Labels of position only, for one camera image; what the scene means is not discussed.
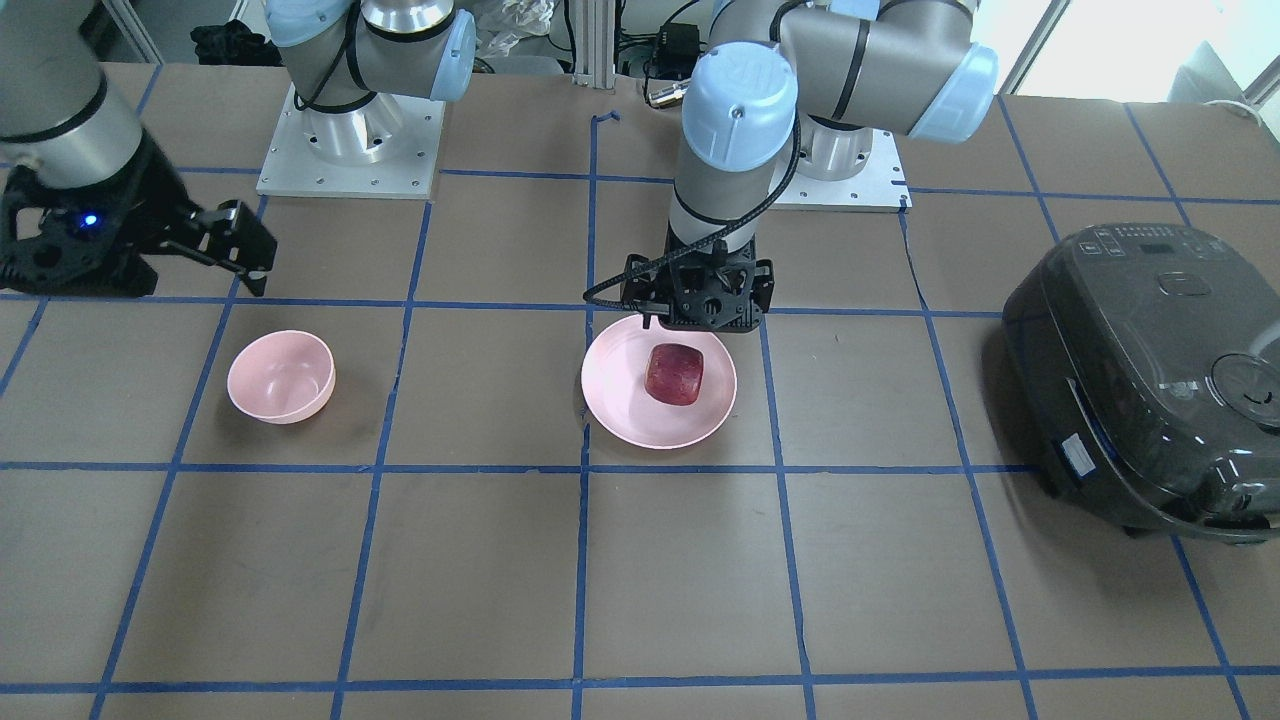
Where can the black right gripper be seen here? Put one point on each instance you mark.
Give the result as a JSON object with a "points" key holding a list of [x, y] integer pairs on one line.
{"points": [[143, 203]]}

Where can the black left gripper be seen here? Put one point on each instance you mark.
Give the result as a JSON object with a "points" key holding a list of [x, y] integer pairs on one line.
{"points": [[762, 283]]}

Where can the red apple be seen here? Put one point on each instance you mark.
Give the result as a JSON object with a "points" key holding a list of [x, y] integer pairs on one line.
{"points": [[674, 374]]}

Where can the small pink bowl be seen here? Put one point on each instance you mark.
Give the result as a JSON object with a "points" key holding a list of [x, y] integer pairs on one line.
{"points": [[283, 377]]}

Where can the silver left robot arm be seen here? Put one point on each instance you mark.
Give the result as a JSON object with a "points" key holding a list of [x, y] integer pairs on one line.
{"points": [[793, 89]]}

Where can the pink plate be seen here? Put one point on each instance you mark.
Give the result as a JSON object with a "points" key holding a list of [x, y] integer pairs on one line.
{"points": [[612, 379]]}

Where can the dark grey rice cooker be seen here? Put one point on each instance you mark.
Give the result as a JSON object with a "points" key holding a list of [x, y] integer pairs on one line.
{"points": [[1148, 354]]}

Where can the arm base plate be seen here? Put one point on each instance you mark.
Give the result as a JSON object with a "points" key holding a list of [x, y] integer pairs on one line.
{"points": [[385, 150], [858, 171]]}

